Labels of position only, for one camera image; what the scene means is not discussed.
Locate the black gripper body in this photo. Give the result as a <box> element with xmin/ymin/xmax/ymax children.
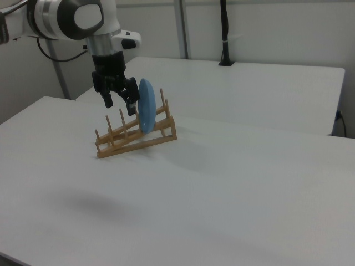
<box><xmin>92</xmin><ymin>52</ymin><xmax>128</xmax><ymax>94</ymax></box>

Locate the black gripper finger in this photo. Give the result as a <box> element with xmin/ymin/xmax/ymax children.
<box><xmin>119</xmin><ymin>76</ymin><xmax>141</xmax><ymax>117</ymax></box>
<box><xmin>99</xmin><ymin>83</ymin><xmax>114</xmax><ymax>109</ymax></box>

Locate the blue round plate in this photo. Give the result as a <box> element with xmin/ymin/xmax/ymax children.
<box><xmin>137</xmin><ymin>78</ymin><xmax>156</xmax><ymax>136</ymax></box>

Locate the wooden plate rack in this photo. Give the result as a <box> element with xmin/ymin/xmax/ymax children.
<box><xmin>94</xmin><ymin>88</ymin><xmax>178</xmax><ymax>160</ymax></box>

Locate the grey aluminium partition post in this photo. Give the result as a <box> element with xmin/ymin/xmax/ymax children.
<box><xmin>47</xmin><ymin>41</ymin><xmax>72</xmax><ymax>100</ymax></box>
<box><xmin>179</xmin><ymin>0</ymin><xmax>193</xmax><ymax>59</ymax></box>

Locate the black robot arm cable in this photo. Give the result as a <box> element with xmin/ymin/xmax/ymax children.
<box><xmin>36</xmin><ymin>38</ymin><xmax>89</xmax><ymax>63</ymax></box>

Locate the black camera stand pole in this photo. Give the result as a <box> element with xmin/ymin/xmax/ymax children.
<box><xmin>218</xmin><ymin>0</ymin><xmax>236</xmax><ymax>67</ymax></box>

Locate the black cable at table edge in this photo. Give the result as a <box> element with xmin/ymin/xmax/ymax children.
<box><xmin>336</xmin><ymin>110</ymin><xmax>348</xmax><ymax>138</ymax></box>

